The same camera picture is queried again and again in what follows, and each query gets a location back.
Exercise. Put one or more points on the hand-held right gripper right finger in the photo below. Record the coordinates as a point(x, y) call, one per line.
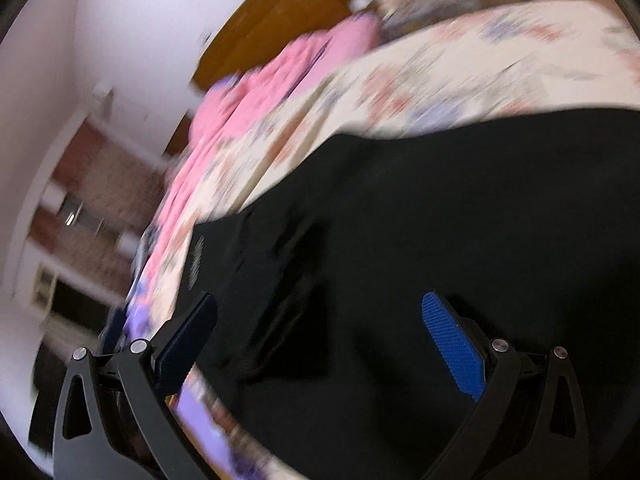
point(452, 347)

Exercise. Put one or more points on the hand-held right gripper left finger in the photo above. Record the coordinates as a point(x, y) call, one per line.
point(186, 342)

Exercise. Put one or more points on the black pants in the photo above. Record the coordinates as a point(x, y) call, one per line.
point(375, 235)

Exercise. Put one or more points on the purple bed sheet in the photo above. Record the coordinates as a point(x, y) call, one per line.
point(200, 420)

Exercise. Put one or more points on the dark furniture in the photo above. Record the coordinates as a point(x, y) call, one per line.
point(80, 302)

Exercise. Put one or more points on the white air conditioner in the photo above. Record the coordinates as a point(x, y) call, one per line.
point(104, 94)

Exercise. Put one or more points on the floral bed sheet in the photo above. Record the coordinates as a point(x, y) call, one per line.
point(400, 85)

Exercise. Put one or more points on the pink quilt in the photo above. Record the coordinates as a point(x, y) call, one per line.
point(260, 85)

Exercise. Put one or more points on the grey floral pillow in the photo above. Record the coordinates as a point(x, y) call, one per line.
point(430, 10)

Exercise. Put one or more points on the wooden bed headboard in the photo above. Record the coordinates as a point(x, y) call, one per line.
point(280, 15)

